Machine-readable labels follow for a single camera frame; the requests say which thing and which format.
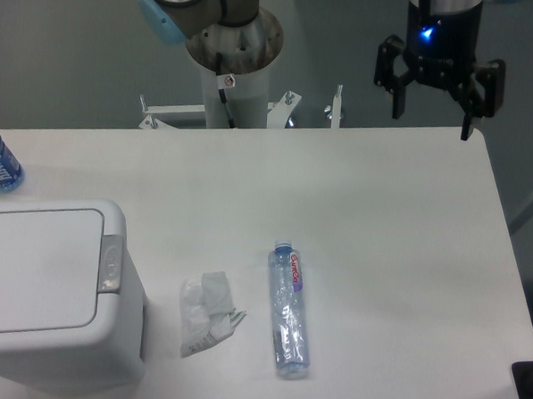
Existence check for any white metal base frame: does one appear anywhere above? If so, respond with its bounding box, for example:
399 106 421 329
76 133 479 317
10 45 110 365
137 73 347 141

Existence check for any crumpled white plastic wrapper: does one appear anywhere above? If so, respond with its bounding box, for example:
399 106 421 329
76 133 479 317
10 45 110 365
179 271 246 358

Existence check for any white trash can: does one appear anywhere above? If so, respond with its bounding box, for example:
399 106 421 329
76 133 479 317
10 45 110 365
0 199 147 394

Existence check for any black clamp at table edge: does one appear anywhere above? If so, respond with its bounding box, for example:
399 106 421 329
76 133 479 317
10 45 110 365
512 361 533 399

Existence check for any black cable on pedestal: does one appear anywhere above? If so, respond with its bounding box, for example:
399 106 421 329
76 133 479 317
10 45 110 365
212 51 239 130

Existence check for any clear empty plastic bottle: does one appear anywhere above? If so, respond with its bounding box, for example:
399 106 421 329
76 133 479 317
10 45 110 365
268 238 310 380

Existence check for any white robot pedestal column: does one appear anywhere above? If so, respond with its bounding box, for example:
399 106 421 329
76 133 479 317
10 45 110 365
198 66 270 129

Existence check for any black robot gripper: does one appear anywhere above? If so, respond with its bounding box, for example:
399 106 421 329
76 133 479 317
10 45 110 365
374 0 507 141

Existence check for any white trash can lid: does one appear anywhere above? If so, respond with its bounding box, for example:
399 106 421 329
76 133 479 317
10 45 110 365
0 210 104 333

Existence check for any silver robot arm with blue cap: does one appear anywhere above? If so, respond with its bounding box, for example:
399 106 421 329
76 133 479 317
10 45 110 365
138 0 506 139

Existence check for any grey trash can push button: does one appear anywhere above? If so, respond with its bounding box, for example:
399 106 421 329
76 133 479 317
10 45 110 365
97 235 125 294

